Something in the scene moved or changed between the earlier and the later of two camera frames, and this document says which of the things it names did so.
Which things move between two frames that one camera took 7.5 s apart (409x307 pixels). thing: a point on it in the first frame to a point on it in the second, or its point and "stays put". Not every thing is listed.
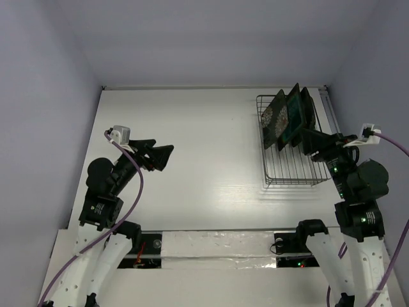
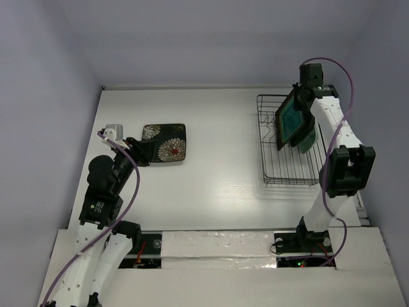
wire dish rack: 291,167 stays put
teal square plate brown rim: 296,119 stays put
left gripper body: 140,159 stays put
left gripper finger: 160,156 to 147,153
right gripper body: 326,146 to 302,104
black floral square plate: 275,119 to 170,139
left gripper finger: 144,145 stays put
